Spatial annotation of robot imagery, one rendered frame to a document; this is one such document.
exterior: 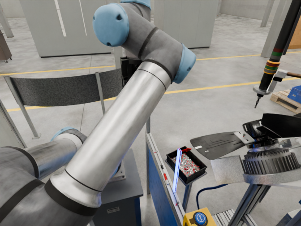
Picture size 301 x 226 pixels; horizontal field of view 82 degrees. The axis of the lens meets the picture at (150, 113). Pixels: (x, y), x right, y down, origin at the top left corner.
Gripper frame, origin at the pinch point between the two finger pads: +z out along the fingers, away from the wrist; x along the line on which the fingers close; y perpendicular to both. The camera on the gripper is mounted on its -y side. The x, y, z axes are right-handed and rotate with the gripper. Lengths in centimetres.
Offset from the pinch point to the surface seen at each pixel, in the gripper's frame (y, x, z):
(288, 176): -55, 23, 28
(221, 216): -73, -8, 135
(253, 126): -55, -1, 19
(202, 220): -14.7, 25.9, 34.7
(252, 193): -60, 12, 60
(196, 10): -334, -587, 9
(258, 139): -57, 4, 24
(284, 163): -58, 18, 27
